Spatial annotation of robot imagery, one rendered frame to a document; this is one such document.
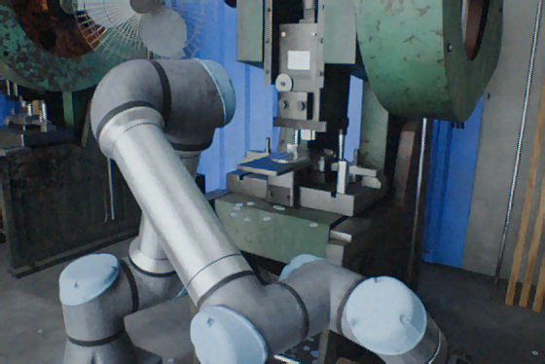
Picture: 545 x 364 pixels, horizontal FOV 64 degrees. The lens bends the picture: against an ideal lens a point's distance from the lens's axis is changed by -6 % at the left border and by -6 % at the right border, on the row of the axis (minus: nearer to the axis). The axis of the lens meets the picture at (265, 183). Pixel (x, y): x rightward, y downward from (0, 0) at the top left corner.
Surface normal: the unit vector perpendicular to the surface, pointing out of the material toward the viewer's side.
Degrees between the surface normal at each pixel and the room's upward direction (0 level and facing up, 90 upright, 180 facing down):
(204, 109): 107
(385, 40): 122
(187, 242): 56
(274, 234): 90
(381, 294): 45
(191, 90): 78
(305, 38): 90
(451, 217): 90
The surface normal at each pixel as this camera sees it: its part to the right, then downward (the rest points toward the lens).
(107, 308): 0.66, 0.21
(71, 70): 0.81, 0.16
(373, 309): -0.51, -0.57
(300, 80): -0.55, 0.21
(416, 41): -0.47, 0.69
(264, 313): 0.44, -0.61
